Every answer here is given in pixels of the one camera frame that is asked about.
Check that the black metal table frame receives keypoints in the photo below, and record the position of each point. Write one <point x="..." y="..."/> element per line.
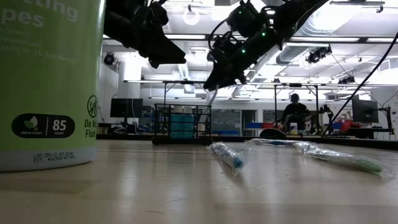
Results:
<point x="357" y="143"/>

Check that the black ceiling spotlight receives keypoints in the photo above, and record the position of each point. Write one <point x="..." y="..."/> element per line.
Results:
<point x="318" y="54"/>
<point x="109" y="59"/>

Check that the green wipes canister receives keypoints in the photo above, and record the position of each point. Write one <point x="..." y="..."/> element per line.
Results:
<point x="46" y="77"/>

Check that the black computer monitor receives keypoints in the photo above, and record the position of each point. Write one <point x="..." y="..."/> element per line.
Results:
<point x="126" y="108"/>
<point x="365" y="111"/>

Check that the blue storage bin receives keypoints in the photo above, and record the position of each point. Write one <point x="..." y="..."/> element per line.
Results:
<point x="253" y="125"/>

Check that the silver ventilation duct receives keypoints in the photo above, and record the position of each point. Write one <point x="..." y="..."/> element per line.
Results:
<point x="292" y="53"/>

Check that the overhead LED light bar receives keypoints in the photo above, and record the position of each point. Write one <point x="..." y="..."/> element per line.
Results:
<point x="186" y="36"/>

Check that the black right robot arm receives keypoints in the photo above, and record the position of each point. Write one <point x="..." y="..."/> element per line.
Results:
<point x="295" y="12"/>

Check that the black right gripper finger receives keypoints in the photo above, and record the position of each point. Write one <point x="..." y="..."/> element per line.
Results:
<point x="222" y="79"/>

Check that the red storage bin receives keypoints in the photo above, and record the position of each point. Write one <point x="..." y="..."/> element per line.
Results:
<point x="269" y="125"/>

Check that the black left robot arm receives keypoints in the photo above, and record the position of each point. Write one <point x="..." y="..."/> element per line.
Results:
<point x="118" y="21"/>

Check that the person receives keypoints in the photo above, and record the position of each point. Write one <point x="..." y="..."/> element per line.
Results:
<point x="293" y="112"/>

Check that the blue toothbrush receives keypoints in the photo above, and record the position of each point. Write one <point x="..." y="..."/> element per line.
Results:
<point x="273" y="142"/>
<point x="231" y="158"/>

